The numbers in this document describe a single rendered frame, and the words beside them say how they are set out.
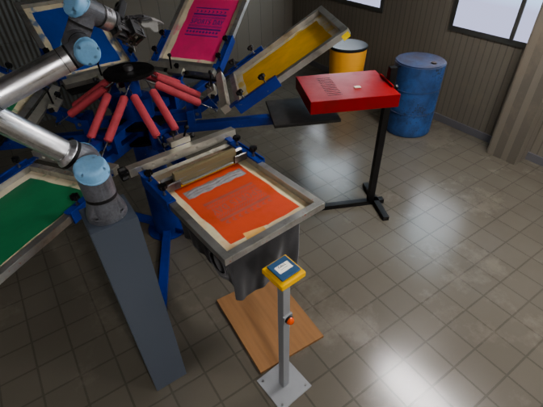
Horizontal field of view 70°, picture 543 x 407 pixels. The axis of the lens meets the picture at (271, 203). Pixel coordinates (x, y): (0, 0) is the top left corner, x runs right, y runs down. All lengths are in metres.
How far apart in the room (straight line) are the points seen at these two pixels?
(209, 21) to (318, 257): 2.07
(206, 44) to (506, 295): 2.85
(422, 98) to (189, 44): 2.40
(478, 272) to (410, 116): 1.97
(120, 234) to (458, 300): 2.21
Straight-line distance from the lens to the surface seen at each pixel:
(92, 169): 1.50
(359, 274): 2.92
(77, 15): 1.47
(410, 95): 4.42
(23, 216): 2.25
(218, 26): 3.44
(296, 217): 1.80
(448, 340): 2.75
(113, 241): 1.62
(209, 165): 2.12
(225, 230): 1.81
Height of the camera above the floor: 2.17
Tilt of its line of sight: 39 degrees down
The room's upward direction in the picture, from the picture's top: 2 degrees counter-clockwise
